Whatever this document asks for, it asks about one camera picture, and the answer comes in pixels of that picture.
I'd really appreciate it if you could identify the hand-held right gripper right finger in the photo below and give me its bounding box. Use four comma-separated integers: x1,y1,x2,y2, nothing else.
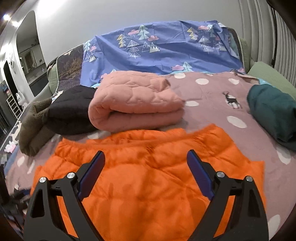
186,149,270,241

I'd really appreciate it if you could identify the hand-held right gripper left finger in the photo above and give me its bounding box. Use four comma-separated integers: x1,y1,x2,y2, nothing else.
23,151,105,241

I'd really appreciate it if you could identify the orange puffer jacket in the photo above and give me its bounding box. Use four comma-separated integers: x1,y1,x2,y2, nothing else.
30,124,266,241

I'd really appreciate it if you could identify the black garment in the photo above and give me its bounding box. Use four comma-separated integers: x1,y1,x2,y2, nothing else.
43,86,97,135

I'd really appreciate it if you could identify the brown plush garment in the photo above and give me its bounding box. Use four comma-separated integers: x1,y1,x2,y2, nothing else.
18,100,58,156

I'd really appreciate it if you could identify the pink quilted jacket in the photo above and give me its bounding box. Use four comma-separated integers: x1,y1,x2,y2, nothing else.
88,71,186,133

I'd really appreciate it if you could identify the teal garment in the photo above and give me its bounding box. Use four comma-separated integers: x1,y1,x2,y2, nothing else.
246,84,296,150

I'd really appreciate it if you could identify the white bunny figure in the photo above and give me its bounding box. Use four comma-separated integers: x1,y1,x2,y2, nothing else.
16,91,27,110

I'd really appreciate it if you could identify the white rack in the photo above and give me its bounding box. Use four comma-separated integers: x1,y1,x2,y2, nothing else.
6,94,22,120

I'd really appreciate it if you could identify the green pillow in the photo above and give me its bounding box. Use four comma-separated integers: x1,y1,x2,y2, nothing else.
246,61,296,95

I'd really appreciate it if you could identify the blue tree-print bedsheet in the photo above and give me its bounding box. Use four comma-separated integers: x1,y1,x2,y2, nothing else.
80,20,245,88

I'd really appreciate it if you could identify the black floor lamp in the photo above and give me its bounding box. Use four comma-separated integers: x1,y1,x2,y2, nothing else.
266,0,281,69

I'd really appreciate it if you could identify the white pleated curtain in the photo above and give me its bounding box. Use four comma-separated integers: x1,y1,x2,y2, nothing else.
239,0,296,81

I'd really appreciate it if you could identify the arched wall mirror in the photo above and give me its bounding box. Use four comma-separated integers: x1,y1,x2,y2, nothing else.
16,10,47,98

